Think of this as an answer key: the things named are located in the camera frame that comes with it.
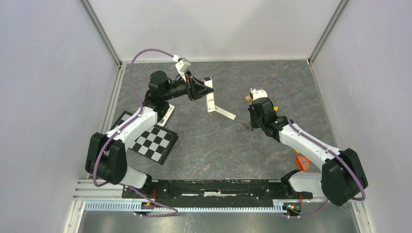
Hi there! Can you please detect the orange translucent semicircle block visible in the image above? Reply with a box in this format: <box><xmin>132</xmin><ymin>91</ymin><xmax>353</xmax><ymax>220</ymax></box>
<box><xmin>295</xmin><ymin>156</ymin><xmax>311</xmax><ymax>171</ymax></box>

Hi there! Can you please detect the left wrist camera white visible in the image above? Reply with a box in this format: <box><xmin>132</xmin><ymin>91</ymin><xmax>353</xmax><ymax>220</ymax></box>
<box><xmin>175</xmin><ymin>57</ymin><xmax>191</xmax><ymax>82</ymax></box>

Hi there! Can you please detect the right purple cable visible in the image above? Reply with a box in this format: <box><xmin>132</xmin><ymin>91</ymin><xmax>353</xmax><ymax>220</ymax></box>
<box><xmin>252</xmin><ymin>76</ymin><xmax>366</xmax><ymax>202</ymax></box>

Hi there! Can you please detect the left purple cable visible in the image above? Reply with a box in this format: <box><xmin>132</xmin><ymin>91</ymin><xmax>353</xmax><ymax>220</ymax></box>
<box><xmin>92</xmin><ymin>48</ymin><xmax>176</xmax><ymax>188</ymax></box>

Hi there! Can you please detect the white remote battery cover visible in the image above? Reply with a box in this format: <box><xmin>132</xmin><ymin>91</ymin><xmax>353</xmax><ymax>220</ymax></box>
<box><xmin>215</xmin><ymin>106</ymin><xmax>236</xmax><ymax>120</ymax></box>

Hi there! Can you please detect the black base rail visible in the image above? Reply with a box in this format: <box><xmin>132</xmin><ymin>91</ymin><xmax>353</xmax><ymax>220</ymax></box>
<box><xmin>140</xmin><ymin>179</ymin><xmax>313</xmax><ymax>208</ymax></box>

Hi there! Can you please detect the black white checkerboard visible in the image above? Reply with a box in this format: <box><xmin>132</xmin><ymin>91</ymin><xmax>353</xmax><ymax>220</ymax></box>
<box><xmin>106</xmin><ymin>107</ymin><xmax>179</xmax><ymax>165</ymax></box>

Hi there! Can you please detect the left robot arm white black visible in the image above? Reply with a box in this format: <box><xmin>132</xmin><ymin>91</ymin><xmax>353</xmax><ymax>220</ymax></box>
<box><xmin>85</xmin><ymin>70</ymin><xmax>214</xmax><ymax>198</ymax></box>

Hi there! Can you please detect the white remote with buttons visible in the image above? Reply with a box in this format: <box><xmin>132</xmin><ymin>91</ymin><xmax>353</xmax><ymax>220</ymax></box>
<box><xmin>157</xmin><ymin>104</ymin><xmax>175</xmax><ymax>127</ymax></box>

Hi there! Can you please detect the white toothed cable duct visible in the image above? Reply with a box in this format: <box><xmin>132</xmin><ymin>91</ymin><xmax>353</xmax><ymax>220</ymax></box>
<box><xmin>84</xmin><ymin>200</ymin><xmax>292</xmax><ymax>214</ymax></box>

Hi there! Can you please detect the purple cable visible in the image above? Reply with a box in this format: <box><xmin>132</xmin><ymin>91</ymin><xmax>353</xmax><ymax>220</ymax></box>
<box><xmin>92</xmin><ymin>48</ymin><xmax>176</xmax><ymax>188</ymax></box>
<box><xmin>252</xmin><ymin>76</ymin><xmax>366</xmax><ymax>202</ymax></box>

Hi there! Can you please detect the white black remote control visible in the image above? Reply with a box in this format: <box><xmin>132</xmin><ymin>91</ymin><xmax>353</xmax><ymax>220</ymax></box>
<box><xmin>204</xmin><ymin>77</ymin><xmax>216</xmax><ymax>113</ymax></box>

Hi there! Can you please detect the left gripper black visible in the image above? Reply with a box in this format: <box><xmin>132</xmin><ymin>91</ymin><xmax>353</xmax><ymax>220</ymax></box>
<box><xmin>162</xmin><ymin>69</ymin><xmax>213</xmax><ymax>101</ymax></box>

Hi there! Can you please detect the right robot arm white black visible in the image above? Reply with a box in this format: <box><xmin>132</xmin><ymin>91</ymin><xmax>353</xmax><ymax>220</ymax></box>
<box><xmin>248</xmin><ymin>97</ymin><xmax>368</xmax><ymax>206</ymax></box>

